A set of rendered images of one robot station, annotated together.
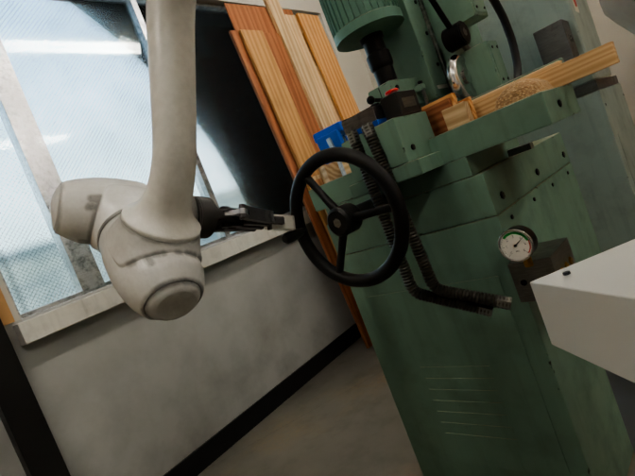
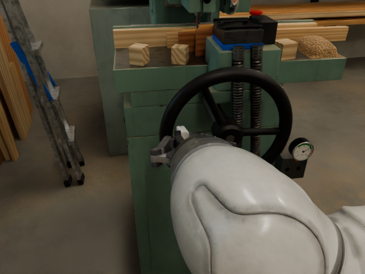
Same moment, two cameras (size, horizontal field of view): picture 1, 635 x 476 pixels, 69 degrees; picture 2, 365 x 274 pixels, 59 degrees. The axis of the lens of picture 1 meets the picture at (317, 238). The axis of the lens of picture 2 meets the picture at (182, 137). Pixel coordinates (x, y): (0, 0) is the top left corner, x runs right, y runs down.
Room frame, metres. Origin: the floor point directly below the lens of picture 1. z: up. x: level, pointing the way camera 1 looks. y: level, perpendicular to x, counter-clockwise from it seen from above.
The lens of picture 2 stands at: (0.65, 0.47, 1.16)
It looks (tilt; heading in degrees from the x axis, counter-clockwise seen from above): 32 degrees down; 306
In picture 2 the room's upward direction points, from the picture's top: straight up
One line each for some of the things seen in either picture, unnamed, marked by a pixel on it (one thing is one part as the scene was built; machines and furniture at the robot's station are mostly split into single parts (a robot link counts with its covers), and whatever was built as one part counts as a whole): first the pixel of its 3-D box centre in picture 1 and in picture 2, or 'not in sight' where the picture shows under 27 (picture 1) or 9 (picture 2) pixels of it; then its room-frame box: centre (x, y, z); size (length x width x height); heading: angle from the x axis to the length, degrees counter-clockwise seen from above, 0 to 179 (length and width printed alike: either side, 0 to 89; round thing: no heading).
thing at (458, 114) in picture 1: (457, 115); (283, 49); (0.92, -0.35, 0.92); 0.05 x 0.05 x 0.04; 58
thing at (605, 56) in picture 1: (477, 111); (259, 36); (1.03, -0.43, 0.92); 0.54 x 0.02 x 0.04; 45
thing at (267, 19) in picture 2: (379, 113); (245, 30); (0.97, -0.22, 0.99); 0.13 x 0.11 x 0.06; 45
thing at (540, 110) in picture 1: (417, 160); (228, 67); (1.04, -0.27, 0.87); 0.61 x 0.30 x 0.06; 45
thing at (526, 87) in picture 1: (522, 90); (315, 43); (0.88, -0.46, 0.92); 0.14 x 0.09 x 0.04; 135
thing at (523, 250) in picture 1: (520, 246); (299, 150); (0.83, -0.34, 0.65); 0.06 x 0.04 x 0.08; 45
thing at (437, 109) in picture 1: (416, 129); (232, 41); (1.05, -0.30, 0.93); 0.20 x 0.01 x 0.07; 45
